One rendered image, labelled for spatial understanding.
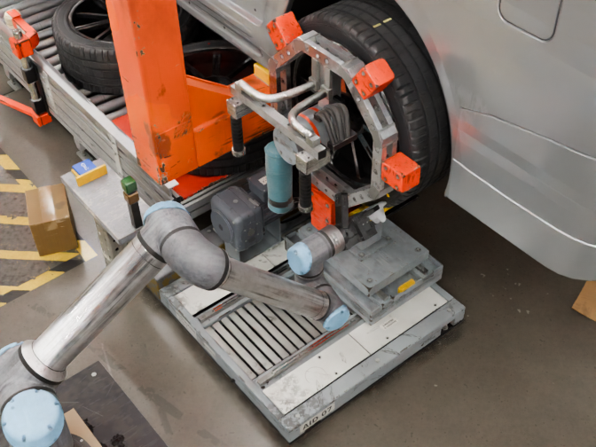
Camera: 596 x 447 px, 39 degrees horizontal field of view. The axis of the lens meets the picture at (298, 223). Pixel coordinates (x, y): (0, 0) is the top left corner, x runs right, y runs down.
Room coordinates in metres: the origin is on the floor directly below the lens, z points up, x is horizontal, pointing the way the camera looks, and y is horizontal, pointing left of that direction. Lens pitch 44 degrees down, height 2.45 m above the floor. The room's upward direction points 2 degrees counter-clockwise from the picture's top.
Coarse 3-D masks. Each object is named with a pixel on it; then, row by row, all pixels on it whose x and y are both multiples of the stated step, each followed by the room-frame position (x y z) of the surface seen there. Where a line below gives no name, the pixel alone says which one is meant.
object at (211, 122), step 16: (192, 80) 2.43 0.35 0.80; (256, 80) 2.60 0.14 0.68; (192, 96) 2.33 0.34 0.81; (208, 96) 2.36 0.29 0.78; (224, 96) 2.40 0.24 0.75; (192, 112) 2.32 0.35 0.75; (208, 112) 2.36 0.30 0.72; (224, 112) 2.40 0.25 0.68; (208, 128) 2.33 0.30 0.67; (224, 128) 2.37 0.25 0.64; (256, 128) 2.45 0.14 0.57; (272, 128) 2.50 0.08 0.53; (208, 144) 2.32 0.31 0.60; (224, 144) 2.36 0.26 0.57; (208, 160) 2.32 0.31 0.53
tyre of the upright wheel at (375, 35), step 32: (352, 0) 2.32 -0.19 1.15; (384, 0) 2.27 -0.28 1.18; (320, 32) 2.22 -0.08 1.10; (352, 32) 2.11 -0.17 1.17; (384, 32) 2.11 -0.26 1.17; (416, 32) 2.13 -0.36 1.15; (416, 64) 2.03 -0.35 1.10; (416, 96) 1.95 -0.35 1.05; (416, 128) 1.90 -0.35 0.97; (448, 128) 1.97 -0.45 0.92; (416, 160) 1.88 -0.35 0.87; (448, 160) 1.97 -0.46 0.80; (416, 192) 1.95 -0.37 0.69
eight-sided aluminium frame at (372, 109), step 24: (288, 48) 2.21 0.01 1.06; (312, 48) 2.12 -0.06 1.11; (336, 48) 2.10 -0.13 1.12; (288, 72) 2.30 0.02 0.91; (336, 72) 2.03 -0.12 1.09; (360, 96) 1.95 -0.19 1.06; (384, 120) 1.93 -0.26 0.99; (384, 144) 1.87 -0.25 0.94; (336, 192) 2.03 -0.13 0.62; (360, 192) 1.93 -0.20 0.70; (384, 192) 1.88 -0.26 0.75
